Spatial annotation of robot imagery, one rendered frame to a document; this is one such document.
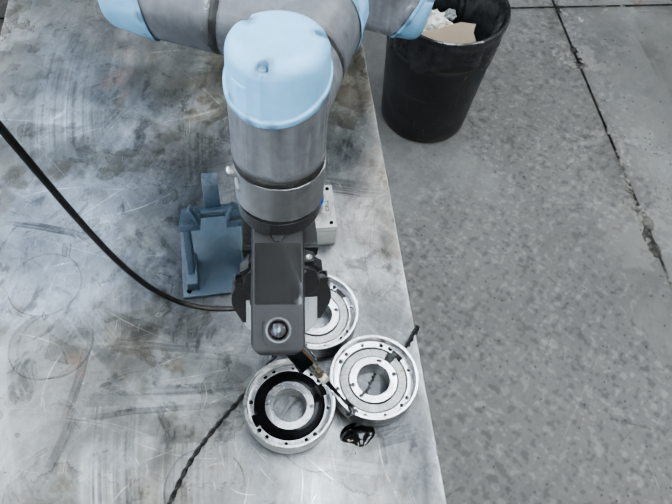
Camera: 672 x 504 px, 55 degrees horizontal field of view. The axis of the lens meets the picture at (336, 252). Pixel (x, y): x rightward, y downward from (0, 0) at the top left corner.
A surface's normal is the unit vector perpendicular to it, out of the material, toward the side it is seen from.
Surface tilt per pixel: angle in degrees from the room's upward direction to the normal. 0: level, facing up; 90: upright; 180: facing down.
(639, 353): 0
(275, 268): 23
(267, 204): 83
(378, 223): 0
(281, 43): 8
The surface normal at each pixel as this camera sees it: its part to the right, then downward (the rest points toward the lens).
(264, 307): 0.12, -0.14
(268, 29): 0.06, -0.62
